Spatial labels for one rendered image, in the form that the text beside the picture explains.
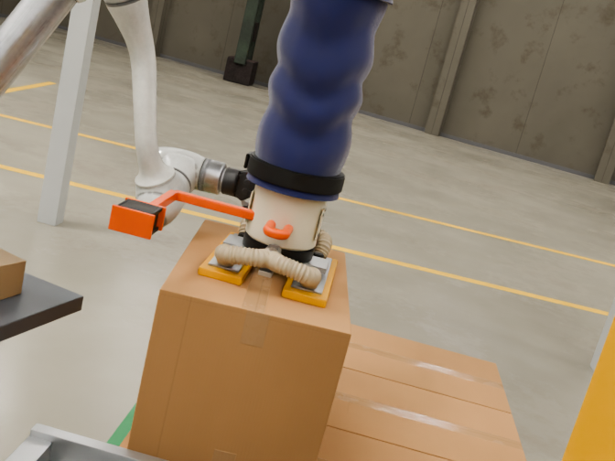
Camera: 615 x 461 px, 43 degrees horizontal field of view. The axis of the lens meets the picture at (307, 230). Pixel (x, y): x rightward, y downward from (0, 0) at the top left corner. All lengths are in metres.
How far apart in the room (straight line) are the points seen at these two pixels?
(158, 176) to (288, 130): 0.40
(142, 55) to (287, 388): 0.87
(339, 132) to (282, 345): 0.48
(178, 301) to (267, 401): 0.28
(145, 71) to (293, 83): 0.42
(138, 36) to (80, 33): 2.86
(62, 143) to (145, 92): 2.97
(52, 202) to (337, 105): 3.47
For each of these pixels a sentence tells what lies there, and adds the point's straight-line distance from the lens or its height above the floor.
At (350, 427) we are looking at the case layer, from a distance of 2.12.
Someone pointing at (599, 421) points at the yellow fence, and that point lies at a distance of 0.68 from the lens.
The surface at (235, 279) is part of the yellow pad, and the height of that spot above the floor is 0.96.
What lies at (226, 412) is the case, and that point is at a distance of 1.68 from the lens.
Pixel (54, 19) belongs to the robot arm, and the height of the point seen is 1.38.
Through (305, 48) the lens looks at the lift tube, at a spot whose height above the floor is 1.47.
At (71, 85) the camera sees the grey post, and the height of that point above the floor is 0.87.
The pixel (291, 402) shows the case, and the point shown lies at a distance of 1.66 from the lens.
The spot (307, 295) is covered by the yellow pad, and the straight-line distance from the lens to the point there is 1.69.
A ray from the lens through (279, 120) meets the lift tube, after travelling 1.71.
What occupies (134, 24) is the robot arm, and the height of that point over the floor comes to 1.42.
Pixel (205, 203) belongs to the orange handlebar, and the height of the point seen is 1.07.
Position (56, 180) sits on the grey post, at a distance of 4.94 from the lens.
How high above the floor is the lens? 1.51
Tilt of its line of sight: 14 degrees down
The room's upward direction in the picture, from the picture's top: 14 degrees clockwise
